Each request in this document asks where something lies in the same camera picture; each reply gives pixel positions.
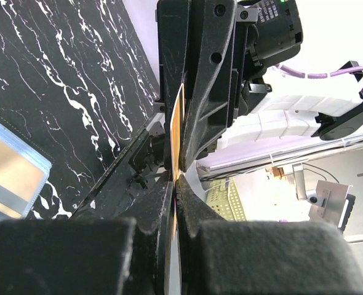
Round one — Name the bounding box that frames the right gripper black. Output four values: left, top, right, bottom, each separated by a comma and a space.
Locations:
180, 1, 303, 171

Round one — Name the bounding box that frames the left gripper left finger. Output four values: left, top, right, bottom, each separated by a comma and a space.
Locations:
0, 181, 173, 294

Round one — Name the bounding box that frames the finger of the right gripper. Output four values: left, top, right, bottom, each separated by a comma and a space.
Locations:
156, 1, 191, 170

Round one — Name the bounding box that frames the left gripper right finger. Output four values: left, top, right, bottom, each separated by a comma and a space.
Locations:
175, 176, 363, 294

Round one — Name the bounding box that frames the gold credit card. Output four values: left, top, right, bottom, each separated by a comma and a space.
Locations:
0, 139, 46, 218
168, 82, 185, 295

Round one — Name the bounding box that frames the black card holder wallet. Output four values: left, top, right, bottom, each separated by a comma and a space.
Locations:
0, 123, 52, 221

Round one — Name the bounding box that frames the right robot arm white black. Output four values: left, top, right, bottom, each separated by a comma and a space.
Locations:
156, 1, 363, 171

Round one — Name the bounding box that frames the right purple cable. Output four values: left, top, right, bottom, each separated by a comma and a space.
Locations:
273, 61, 363, 93

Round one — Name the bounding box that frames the grey camera on stand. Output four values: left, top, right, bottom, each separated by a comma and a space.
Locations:
292, 163, 356, 232

